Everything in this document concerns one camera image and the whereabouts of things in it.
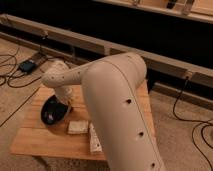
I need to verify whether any dark ceramic bowl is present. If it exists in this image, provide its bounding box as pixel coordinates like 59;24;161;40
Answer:
41;95;72;125

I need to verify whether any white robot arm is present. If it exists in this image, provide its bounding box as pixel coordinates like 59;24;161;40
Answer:
42;52;166;171

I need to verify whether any beige sponge block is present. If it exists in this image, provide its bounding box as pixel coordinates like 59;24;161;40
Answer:
68;120;88;134

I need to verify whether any white tube bottle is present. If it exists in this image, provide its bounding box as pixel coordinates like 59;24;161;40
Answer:
89;123;102;153

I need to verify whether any blue black power box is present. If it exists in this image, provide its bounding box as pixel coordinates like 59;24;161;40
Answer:
18;60;36;73

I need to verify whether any wooden table board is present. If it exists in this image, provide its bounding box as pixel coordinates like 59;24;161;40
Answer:
9;79;157;162

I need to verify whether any long wooden beam rail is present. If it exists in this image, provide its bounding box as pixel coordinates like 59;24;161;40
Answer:
0;14;213;88

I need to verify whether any black cables left floor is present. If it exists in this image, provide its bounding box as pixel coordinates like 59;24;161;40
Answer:
0;53;43;89

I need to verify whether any black cable right floor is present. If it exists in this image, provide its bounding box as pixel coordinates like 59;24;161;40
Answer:
172;75;213;161

